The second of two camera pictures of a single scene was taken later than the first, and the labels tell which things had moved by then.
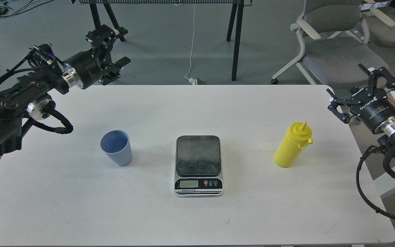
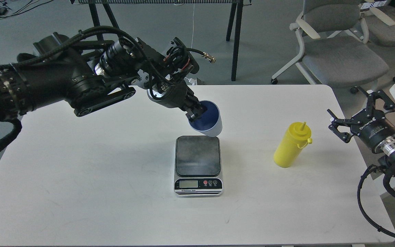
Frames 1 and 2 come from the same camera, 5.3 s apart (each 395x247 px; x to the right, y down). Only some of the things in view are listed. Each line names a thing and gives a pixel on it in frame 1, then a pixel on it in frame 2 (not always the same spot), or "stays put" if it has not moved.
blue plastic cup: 116,143 → 210,123
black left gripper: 85,70 → 176,93
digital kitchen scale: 198,166 stays put
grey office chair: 334,35 stays put
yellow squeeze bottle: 298,136 stays put
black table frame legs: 235,24 stays put
